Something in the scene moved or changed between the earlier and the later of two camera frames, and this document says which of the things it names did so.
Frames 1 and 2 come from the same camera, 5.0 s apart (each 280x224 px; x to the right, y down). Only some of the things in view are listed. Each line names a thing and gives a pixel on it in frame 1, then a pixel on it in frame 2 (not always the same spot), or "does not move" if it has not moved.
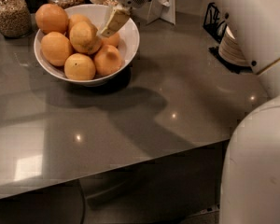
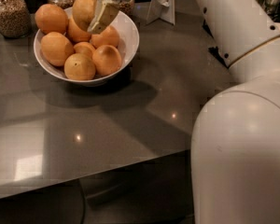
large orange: [85, 38] -> [84, 8]
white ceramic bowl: [128, 32] does not move
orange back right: [113, 40] does not move
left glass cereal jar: [10, 13] does not move
